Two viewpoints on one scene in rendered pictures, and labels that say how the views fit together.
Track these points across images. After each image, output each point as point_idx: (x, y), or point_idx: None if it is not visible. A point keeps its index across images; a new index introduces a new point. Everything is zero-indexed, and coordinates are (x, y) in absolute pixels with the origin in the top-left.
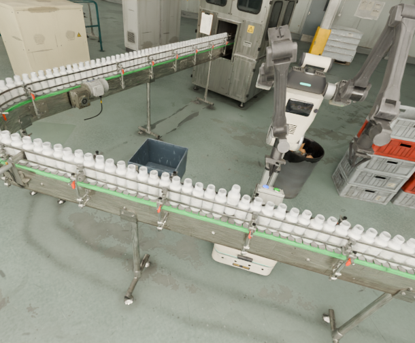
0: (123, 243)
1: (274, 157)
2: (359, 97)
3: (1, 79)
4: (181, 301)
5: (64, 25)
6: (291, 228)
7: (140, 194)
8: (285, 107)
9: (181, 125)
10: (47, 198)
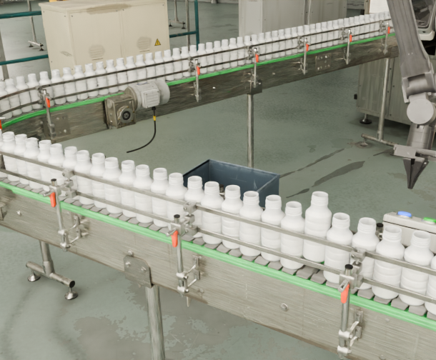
0: None
1: (412, 143)
2: None
3: None
4: None
5: (136, 29)
6: None
7: (156, 223)
8: (415, 31)
9: (321, 184)
10: (51, 288)
